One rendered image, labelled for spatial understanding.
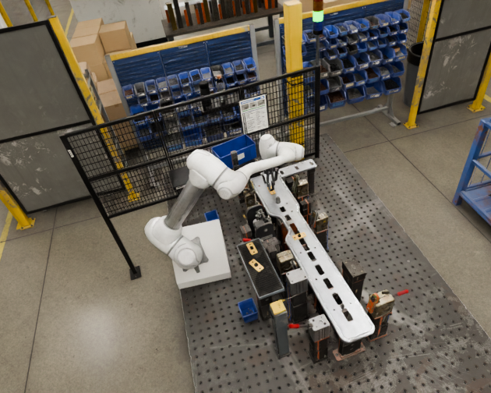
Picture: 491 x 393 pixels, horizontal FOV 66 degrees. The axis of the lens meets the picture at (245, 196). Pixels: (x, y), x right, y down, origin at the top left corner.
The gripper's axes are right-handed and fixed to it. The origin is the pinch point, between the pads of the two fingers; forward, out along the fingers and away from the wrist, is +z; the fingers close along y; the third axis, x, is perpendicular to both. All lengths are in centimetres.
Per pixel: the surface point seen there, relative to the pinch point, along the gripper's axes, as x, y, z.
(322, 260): -69, 4, 4
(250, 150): 37.0, -1.4, -7.4
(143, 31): 641, -32, 76
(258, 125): 54, 12, -15
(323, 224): -42.9, 18.7, 5.9
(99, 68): 394, -117, 36
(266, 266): -71, -30, -11
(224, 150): 50, -19, -4
